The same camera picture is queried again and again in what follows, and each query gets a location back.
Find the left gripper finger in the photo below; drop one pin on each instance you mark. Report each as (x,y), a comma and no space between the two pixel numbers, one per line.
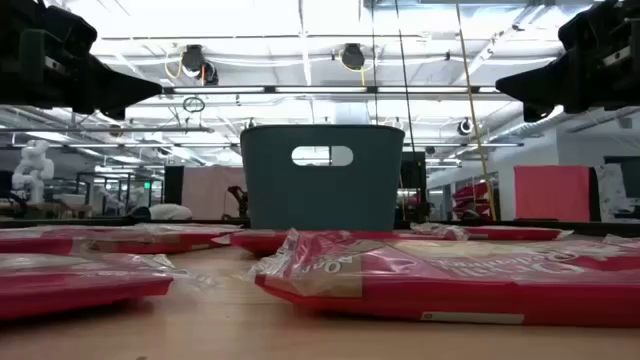
(85,70)
(100,108)

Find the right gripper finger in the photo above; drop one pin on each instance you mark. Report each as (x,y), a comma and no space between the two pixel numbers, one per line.
(535,110)
(575,60)

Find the black background robot arm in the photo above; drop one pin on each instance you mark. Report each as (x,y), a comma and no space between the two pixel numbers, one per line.
(240,200)

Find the red fabric partition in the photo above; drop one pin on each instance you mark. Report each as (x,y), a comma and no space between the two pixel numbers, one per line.
(550,192)

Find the black ceiling spotlight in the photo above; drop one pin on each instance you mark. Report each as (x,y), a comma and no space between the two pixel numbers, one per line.
(353,57)
(192,59)
(210,75)

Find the black partition panel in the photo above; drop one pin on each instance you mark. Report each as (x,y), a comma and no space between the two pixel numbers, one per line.
(173,185)

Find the red storage rack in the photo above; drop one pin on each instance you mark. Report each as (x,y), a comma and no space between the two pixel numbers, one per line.
(470,200)

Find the white patterned panel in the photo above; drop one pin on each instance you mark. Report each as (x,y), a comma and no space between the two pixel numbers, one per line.
(612,190)

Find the person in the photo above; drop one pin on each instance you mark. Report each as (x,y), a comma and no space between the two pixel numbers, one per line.
(170,212)

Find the overhead light bar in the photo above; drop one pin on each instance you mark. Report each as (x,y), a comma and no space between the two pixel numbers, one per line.
(225,90)

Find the pink fabric partition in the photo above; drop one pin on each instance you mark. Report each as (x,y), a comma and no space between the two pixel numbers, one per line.
(210,192)

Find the teal plastic basket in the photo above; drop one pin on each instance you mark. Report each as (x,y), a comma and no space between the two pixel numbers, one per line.
(280,200)

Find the ceiling dome camera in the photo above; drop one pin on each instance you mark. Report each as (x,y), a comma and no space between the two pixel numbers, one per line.
(465,126)

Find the black metal table frame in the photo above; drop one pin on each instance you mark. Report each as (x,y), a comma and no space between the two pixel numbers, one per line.
(600,227)

